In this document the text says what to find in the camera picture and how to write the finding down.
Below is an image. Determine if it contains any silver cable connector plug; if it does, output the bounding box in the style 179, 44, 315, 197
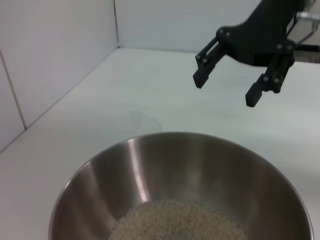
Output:
295, 10, 320, 24

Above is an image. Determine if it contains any white partition board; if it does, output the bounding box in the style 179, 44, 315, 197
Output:
113, 0, 262, 54

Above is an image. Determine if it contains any stainless steel mixing bowl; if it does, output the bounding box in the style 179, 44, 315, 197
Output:
48, 131, 316, 240

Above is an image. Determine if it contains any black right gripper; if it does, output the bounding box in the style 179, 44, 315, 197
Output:
192, 0, 305, 108

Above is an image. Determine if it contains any thin black cable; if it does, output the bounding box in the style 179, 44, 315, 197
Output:
297, 21, 320, 46

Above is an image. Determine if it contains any clear plastic measuring cup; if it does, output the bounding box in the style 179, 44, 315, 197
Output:
129, 110, 164, 141

